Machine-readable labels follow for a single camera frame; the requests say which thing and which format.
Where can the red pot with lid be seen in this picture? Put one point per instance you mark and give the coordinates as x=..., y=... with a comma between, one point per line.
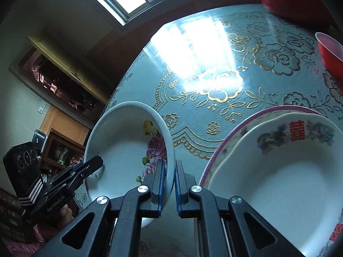
x=289, y=2

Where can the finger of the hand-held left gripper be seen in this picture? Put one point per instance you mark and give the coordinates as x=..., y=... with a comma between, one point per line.
x=92, y=164
x=67, y=183

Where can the red plastic bowl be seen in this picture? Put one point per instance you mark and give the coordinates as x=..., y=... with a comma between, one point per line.
x=332, y=56

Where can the floral tablecloth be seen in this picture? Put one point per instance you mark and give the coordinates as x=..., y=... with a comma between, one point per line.
x=214, y=59

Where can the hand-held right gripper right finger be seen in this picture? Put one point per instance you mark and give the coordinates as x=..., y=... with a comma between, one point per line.
x=178, y=190

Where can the white plate with rose print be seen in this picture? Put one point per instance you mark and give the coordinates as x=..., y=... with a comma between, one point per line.
x=120, y=139

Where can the large plate with purple rim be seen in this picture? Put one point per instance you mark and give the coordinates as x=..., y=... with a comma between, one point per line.
x=230, y=133

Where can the dark framed wall opening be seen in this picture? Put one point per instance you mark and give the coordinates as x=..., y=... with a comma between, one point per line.
x=59, y=85

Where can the scalloped plate with red print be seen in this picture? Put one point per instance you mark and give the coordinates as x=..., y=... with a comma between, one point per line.
x=281, y=179

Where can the wooden glass-front cabinet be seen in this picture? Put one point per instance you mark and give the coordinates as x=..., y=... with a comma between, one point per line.
x=53, y=144

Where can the white wall switch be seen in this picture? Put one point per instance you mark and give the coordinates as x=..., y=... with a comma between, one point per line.
x=41, y=109

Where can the person's left hand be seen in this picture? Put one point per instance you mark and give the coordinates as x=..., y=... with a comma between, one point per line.
x=65, y=215

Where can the orange wooden door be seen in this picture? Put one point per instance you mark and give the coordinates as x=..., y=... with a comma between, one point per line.
x=64, y=120

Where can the person's left forearm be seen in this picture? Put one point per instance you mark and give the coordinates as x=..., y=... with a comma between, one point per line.
x=43, y=235

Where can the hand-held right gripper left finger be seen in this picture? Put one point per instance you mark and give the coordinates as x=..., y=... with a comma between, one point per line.
x=160, y=190

